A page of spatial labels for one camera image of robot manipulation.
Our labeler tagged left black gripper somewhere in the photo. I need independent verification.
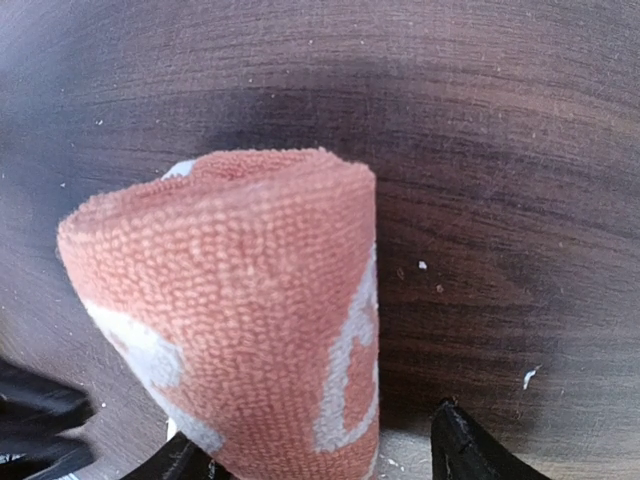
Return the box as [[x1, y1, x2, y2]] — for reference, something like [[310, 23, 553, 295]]
[[1, 358, 96, 479]]

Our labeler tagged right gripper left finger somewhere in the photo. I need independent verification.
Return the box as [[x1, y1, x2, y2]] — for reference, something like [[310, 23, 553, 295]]
[[122, 432, 215, 480]]

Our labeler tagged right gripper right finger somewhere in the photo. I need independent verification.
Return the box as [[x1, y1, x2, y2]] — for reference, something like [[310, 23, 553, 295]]
[[430, 398, 549, 480]]

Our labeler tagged beige bunny print towel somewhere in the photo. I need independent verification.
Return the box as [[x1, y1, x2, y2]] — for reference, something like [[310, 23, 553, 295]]
[[57, 149, 379, 479]]

